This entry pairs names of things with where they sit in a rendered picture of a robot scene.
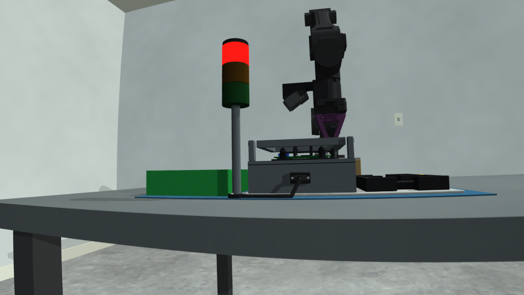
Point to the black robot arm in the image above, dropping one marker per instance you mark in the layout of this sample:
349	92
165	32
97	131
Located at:
327	46

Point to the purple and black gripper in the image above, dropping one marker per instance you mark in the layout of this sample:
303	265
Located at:
331	110

